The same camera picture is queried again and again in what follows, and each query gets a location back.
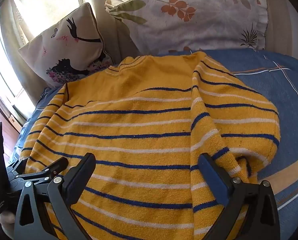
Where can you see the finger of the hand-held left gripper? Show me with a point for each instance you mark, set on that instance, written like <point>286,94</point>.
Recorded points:
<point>53,166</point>
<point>18,166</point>

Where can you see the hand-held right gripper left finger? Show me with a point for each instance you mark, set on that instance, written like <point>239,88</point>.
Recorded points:
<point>76,180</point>

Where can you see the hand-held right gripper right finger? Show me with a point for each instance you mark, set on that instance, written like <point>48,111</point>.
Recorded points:
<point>209,177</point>

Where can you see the yellow striped sweater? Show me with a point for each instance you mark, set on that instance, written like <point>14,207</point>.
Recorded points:
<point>139,130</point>

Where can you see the person's left hand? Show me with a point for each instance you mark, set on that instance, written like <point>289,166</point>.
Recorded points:
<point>6,223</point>

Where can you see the blue checked bed sheet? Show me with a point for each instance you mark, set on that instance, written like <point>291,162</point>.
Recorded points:
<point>276,85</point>

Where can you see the bird print cushion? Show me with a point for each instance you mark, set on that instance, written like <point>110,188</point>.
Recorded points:
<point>64,50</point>

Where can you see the leaf print pillow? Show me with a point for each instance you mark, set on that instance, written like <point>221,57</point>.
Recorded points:
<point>189,30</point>

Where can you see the beige bed headboard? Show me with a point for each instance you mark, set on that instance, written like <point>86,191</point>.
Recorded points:
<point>284,30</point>

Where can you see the window frame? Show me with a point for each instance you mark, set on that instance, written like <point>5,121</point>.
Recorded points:
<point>13,100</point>

